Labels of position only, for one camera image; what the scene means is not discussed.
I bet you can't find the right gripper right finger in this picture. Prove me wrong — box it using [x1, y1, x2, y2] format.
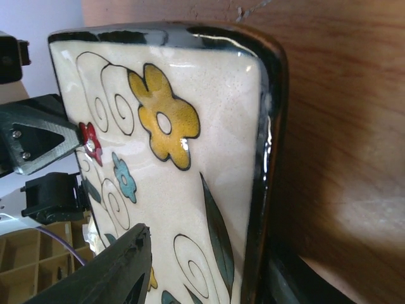
[265, 246, 353, 304]

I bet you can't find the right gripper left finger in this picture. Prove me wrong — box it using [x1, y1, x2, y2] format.
[26, 224, 152, 304]

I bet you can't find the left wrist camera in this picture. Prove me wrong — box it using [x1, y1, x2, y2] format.
[0, 31, 31, 85]

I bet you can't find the cardboard divider box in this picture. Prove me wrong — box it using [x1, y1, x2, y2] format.
[1, 229, 82, 303]

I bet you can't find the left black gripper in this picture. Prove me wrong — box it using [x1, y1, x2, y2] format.
[1, 94, 83, 177]

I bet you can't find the square dark rimmed plate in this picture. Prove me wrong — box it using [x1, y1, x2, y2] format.
[48, 22, 289, 303]

